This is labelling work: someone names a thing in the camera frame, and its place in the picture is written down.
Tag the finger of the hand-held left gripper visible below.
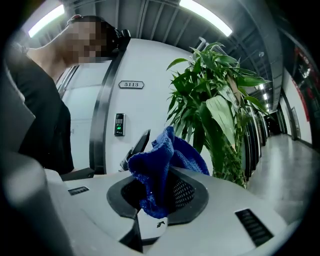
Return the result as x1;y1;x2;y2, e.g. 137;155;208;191
119;129;152;173

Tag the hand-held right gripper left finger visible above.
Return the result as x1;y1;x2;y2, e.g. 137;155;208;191
44;167;144;253

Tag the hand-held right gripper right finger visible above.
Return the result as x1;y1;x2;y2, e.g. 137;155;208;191
138;166;301;256

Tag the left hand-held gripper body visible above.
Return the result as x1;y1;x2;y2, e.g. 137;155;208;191
59;167;96;182

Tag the blue cloth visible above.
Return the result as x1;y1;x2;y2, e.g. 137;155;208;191
127;126;210;219

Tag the green potted plant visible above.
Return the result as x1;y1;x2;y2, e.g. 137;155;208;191
166;42;272;190

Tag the silver access keypad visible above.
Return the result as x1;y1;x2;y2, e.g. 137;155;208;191
114;112;126;137

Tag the white door number plate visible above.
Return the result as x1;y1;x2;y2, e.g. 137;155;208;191
118;80;146;90

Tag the white door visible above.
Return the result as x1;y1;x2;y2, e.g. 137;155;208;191
56;63;112;173

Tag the row of dark corridor doors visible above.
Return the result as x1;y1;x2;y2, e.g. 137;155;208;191
244;109;268;181

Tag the person's torso in black shirt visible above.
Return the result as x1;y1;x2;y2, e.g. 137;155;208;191
6;42;75;176

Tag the white ceiling pipe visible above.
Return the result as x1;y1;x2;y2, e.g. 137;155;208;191
191;36;209;52

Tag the person's head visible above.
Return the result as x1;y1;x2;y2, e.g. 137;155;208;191
58;14;118;68

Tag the long ceiling light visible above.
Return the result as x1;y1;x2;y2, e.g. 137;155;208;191
179;0;234;37
27;4;66;39

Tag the black door frame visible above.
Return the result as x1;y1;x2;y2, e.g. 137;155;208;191
88;48;128;175

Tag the black head-mounted camera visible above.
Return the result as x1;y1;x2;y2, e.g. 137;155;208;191
109;28;132;52

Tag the red wall banner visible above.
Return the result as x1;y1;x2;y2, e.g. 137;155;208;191
292;46;316;122

